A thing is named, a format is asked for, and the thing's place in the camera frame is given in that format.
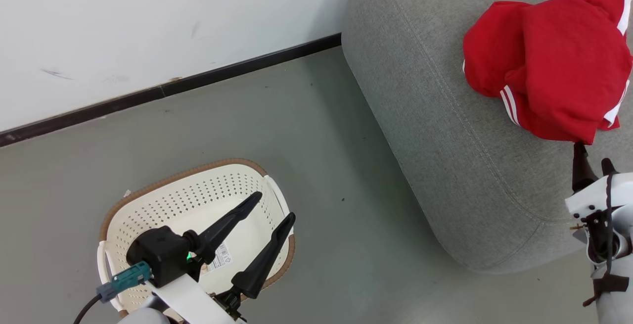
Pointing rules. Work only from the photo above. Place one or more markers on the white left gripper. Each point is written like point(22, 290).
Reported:
point(190, 304)

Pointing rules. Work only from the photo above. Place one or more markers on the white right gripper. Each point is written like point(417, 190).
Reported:
point(623, 195)

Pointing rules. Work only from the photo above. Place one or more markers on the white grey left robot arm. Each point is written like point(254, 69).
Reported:
point(143, 318)

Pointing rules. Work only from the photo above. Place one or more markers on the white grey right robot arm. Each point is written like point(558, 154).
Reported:
point(618, 311)

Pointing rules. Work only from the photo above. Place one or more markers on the grey fabric sofa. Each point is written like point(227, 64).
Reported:
point(445, 141)

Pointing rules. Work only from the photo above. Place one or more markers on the white barcode sticker label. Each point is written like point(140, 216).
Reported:
point(217, 257)

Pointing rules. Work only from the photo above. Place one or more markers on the cream perforated laundry basket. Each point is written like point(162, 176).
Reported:
point(198, 190)

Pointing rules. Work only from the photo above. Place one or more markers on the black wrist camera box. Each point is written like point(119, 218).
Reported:
point(160, 254)

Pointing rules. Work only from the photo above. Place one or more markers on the black wall baseboard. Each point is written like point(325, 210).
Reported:
point(222, 73)

